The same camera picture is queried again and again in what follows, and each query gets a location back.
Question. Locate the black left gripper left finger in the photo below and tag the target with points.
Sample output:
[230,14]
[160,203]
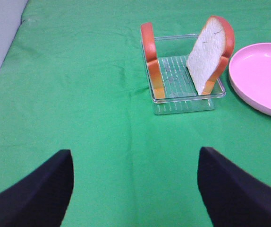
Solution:
[41,198]

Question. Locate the green tablecloth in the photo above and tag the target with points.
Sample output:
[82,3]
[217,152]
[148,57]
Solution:
[74,79]

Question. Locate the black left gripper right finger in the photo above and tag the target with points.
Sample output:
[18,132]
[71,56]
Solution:
[232,197]

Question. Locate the clear left plastic tray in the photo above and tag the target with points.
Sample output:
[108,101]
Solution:
[180,93]

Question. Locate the white bread slice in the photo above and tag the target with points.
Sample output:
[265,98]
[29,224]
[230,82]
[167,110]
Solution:
[210,54]

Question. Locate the pink round plate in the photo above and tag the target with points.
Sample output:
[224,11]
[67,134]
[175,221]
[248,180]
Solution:
[250,75]

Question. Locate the standing bread slice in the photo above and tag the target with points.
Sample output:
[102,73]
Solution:
[152,61]

